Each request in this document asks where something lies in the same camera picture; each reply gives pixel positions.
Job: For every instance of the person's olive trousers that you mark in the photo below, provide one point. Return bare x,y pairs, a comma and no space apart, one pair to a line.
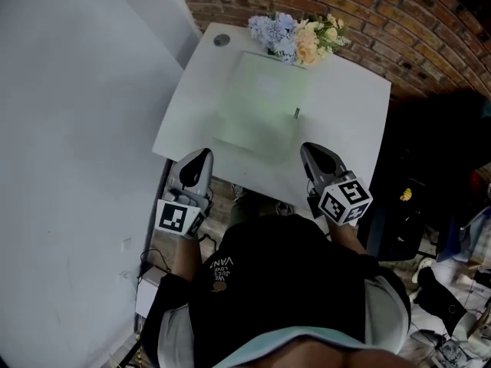
249,209

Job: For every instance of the white box device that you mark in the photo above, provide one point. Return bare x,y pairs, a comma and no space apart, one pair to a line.
147,293

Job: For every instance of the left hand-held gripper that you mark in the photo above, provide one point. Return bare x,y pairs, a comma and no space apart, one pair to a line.
172,217

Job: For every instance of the white desk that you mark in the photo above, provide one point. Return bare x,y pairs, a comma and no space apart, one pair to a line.
337,129

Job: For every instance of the pale green cutting mat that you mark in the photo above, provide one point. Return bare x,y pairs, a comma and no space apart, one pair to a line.
264,106

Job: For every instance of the person's right shoe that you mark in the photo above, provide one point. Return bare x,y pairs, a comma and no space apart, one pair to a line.
284,208

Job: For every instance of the person's black shirt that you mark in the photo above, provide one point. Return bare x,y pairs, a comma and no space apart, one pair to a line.
284,274

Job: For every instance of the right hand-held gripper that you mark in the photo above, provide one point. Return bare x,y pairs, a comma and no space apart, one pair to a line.
345,201

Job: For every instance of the person's left shoe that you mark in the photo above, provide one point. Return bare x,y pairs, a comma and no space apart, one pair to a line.
238,192

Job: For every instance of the black bag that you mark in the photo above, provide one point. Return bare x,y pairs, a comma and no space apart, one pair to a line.
439,301

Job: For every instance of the white wall socket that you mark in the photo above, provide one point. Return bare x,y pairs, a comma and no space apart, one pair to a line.
126,244
122,274

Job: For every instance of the person's shoe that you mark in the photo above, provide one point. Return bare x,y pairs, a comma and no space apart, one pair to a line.
238,192
284,208

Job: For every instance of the white sneaker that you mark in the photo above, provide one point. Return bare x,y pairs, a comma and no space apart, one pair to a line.
422,268

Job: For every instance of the artificial flower bouquet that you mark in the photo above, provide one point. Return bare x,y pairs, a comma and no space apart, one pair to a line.
295,38

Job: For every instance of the person's left forearm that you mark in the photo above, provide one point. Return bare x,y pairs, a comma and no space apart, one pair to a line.
186,259

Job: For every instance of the blue bag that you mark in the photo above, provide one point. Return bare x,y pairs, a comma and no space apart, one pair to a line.
466,236

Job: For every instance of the person's right forearm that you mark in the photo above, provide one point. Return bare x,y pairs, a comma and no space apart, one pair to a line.
347,240

